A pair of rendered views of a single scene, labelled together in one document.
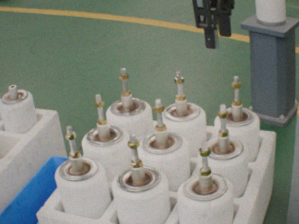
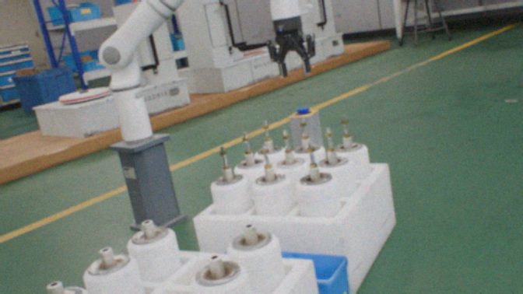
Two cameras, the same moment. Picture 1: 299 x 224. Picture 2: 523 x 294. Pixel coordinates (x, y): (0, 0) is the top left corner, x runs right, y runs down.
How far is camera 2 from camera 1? 1.53 m
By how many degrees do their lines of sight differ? 78
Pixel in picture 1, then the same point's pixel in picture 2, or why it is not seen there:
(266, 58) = (158, 168)
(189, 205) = (363, 151)
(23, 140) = (205, 256)
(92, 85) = not seen: outside the picture
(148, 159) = (305, 167)
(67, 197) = (335, 194)
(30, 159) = not seen: hidden behind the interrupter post
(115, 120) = (242, 183)
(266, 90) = (165, 197)
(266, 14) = (145, 130)
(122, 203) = (349, 173)
